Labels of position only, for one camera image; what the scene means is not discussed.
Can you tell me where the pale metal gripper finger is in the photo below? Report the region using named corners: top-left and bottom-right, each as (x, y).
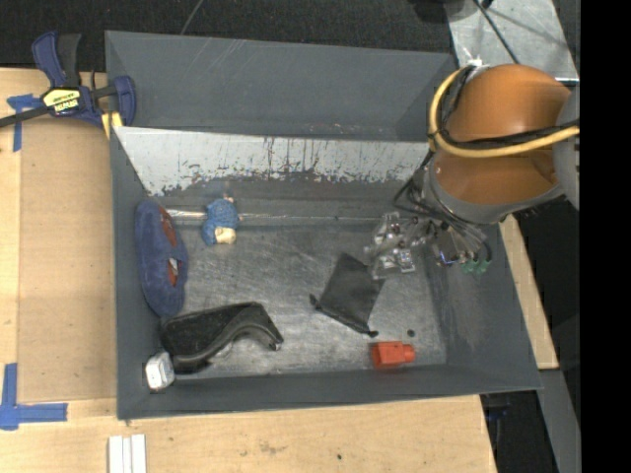
top-left (372, 211), bottom-right (425, 248)
top-left (363, 244), bottom-right (417, 281)

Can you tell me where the red plastic block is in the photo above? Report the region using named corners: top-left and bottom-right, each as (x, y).
top-left (370, 341), bottom-right (417, 370)

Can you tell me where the blue toy figure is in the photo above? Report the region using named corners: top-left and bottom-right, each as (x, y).
top-left (200, 192), bottom-right (244, 247)

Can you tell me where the small white box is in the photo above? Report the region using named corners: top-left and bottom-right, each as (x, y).
top-left (144, 351), bottom-right (176, 392)

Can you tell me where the grey metal bin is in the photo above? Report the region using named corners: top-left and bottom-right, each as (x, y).
top-left (103, 30), bottom-right (544, 421)

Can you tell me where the black cloth pouch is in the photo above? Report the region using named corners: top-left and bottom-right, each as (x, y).
top-left (309, 251), bottom-right (386, 339)

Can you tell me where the blue and red fabric disc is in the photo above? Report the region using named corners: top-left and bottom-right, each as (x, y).
top-left (133, 199), bottom-right (190, 319)

